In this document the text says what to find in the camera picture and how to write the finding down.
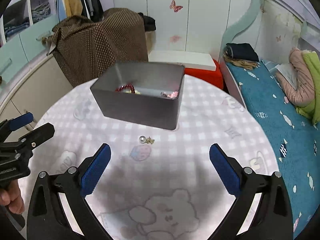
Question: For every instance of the teal bunk bed frame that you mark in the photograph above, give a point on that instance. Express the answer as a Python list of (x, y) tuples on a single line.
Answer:
[(273, 27)]

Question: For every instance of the beige cabinet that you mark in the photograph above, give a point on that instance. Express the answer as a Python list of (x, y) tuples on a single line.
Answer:
[(34, 89)]

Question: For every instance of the left hand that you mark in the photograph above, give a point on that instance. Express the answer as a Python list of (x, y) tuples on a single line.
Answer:
[(11, 197)]

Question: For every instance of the hanging clothes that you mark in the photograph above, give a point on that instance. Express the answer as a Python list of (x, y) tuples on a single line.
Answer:
[(91, 9)]

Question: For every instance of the pearl earring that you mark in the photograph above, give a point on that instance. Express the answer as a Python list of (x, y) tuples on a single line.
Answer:
[(146, 140)]

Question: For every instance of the brown dotted cloth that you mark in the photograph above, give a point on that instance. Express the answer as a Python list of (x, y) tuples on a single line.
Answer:
[(85, 49)]

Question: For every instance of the folded dark clothes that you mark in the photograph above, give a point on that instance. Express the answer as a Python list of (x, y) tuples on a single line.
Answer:
[(241, 55)]

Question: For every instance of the pink charm jewelry cluster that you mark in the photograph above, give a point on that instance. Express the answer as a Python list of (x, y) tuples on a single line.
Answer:
[(170, 95)]

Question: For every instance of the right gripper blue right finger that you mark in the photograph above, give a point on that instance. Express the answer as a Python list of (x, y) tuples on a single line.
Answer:
[(224, 168)]

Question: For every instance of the pink padded jacket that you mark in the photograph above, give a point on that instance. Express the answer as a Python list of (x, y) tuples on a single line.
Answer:
[(295, 79)]

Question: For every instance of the teal bed sheet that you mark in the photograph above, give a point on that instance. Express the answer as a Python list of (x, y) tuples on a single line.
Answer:
[(294, 139)]

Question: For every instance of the red stool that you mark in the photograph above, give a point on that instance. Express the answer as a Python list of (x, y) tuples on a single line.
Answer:
[(213, 77)]

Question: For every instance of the grey metal box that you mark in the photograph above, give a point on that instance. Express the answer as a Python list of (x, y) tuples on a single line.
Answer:
[(132, 92)]

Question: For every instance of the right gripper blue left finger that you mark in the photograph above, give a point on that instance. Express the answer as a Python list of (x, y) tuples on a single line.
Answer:
[(92, 169)]

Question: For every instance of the white board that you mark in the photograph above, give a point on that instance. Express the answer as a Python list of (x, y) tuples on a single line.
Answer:
[(188, 59)]

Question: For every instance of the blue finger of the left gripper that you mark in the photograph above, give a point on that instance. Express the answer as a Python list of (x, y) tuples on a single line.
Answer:
[(20, 121)]

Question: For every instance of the purple stair shelf unit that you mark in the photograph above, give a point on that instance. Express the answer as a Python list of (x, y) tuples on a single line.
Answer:
[(24, 24)]

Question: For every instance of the pink checked tablecloth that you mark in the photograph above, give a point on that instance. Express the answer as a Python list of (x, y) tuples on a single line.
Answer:
[(165, 190)]

